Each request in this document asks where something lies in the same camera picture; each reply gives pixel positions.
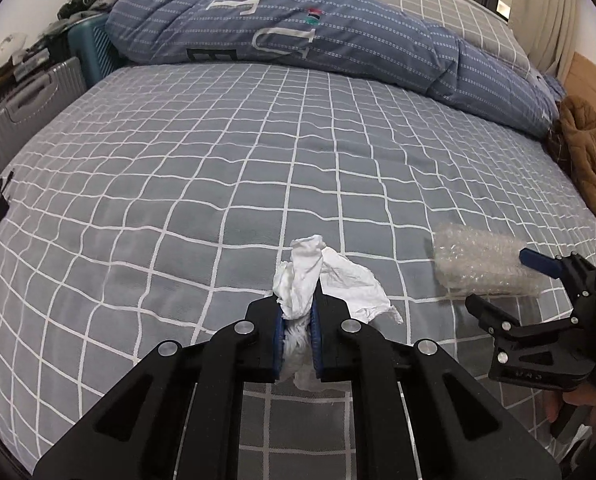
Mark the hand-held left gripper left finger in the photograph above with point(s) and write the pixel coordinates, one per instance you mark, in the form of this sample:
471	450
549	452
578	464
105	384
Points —
277	335

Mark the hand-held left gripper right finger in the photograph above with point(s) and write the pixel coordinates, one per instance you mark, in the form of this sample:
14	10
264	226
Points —
316	340

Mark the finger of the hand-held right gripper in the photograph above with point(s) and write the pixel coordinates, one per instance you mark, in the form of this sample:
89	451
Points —
498	316
540	260

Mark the clear bubble wrap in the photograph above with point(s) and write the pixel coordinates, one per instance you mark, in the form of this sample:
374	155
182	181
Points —
478	260

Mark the white tissue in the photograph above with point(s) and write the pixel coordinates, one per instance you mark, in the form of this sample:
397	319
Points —
338	280

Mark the person's right hand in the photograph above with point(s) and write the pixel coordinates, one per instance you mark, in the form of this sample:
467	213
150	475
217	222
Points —
588	397

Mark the brown jacket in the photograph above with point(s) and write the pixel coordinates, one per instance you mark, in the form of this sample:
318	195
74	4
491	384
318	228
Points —
588	150

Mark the grey checked mattress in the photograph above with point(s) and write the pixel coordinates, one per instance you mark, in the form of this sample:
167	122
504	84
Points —
178	185

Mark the beige curtain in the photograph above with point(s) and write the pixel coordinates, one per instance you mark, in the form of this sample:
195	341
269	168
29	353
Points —
548	25

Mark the grey checked pillow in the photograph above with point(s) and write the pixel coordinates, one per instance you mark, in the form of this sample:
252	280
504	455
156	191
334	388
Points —
453	15

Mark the blue striped duvet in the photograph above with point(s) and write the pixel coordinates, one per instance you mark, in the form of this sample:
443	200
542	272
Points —
328	35

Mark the silver suitcase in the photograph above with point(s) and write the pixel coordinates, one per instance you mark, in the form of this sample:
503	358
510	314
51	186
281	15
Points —
28	105

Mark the teal suitcase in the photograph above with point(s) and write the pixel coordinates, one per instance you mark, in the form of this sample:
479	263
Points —
93	50

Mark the wooden bed frame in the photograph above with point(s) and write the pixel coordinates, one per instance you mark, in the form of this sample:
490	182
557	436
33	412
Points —
593	85

